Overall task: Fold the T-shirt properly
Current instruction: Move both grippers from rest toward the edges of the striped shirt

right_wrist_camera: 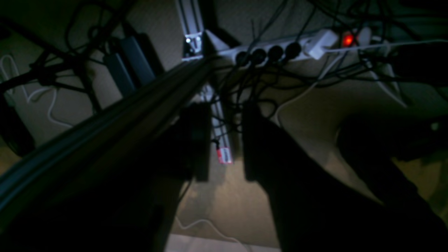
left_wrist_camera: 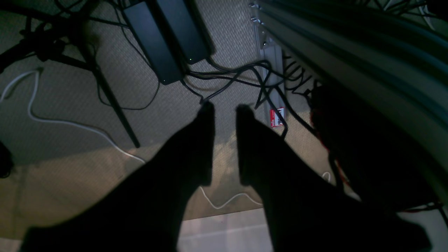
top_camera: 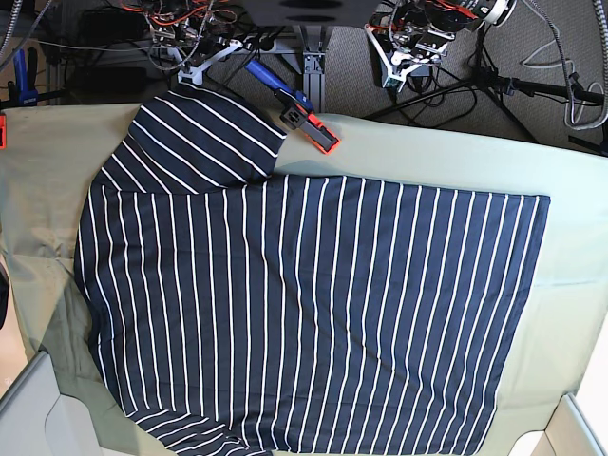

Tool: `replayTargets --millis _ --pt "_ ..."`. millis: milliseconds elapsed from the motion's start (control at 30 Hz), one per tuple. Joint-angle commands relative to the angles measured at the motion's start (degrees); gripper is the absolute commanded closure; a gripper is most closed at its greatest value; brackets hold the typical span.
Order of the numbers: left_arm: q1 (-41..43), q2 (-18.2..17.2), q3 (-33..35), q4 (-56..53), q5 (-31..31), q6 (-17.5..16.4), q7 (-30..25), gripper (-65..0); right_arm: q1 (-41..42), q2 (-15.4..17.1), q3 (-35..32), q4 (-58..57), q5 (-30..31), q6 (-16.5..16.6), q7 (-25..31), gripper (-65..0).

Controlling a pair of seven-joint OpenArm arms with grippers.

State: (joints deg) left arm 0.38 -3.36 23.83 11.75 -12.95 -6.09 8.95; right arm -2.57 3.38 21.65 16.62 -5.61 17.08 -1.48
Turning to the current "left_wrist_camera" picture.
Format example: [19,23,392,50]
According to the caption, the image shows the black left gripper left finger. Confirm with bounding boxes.
[21,102,215,252]

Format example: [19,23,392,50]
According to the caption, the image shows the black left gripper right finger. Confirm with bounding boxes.
[236,105,432,252]

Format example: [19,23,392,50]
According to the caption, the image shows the red white name sticker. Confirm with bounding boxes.
[270,107,285,128]

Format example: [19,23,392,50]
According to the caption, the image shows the black tripod stand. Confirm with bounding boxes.
[0,0,141,148]

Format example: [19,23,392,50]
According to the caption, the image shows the black power adapter left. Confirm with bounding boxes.
[123,1,184,85]

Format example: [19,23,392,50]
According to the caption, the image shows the black power adapter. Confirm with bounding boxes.
[123,1,184,85]
[157,0,213,64]

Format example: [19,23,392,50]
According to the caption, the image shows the black power adapter right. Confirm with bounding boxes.
[157,0,213,64]

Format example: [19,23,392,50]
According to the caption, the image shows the black cable bundle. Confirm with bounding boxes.
[180,59,326,140]

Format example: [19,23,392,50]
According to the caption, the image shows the white cable on floor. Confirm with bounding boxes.
[0,70,331,210]

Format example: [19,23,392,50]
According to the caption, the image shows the aluminium table frame rail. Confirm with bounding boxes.
[253,0,448,200]

